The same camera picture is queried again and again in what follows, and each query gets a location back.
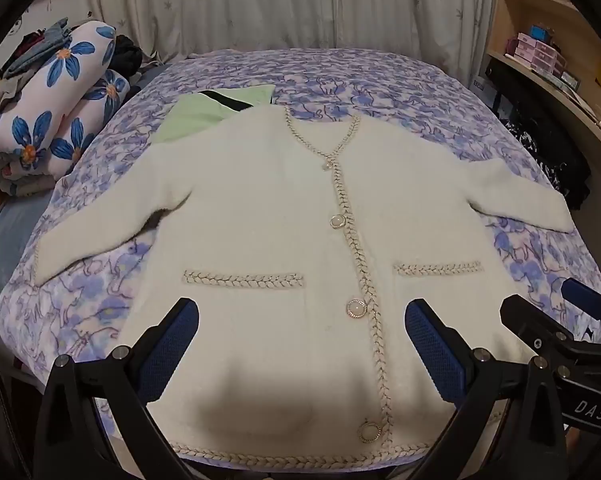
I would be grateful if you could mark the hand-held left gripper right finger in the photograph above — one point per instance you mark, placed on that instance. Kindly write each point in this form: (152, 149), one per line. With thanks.
(433, 355)

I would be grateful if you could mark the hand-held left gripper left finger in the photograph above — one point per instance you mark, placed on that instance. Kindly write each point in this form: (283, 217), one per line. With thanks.
(173, 350)

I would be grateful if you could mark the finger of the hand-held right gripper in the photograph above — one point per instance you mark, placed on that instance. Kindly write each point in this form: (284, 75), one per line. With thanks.
(530, 322)
(582, 292)

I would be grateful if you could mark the white fuzzy cardigan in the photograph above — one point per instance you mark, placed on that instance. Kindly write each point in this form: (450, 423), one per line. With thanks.
(260, 210)

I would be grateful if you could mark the pile of dark clothes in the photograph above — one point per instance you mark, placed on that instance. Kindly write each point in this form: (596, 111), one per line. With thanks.
(45, 42)

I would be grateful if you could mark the black white patterned clothing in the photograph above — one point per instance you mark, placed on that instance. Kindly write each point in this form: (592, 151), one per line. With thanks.
(550, 150)

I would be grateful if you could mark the grey blue bed sheet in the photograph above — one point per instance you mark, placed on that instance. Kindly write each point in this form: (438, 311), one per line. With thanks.
(10, 230)

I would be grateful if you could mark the white storage box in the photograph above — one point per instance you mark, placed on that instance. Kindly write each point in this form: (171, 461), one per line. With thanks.
(483, 90)

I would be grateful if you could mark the light green garment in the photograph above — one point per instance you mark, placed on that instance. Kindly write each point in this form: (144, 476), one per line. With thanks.
(195, 117)

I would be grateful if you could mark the stack of pink boxes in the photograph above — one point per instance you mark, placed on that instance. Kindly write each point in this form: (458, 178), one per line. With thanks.
(540, 52)

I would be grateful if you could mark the rolled blue flower quilt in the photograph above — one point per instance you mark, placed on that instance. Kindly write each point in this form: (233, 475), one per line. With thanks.
(55, 110)

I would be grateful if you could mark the purple floral fleece blanket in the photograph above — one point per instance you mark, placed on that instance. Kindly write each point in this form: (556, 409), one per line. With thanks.
(380, 85)

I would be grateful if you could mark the wooden shelf unit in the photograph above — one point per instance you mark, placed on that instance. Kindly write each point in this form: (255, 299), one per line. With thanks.
(530, 15)

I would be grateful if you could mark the black cloth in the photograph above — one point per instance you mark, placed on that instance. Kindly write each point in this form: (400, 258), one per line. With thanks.
(126, 55)

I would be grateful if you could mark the white patterned curtain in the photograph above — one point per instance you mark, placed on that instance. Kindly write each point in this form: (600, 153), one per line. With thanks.
(230, 5)

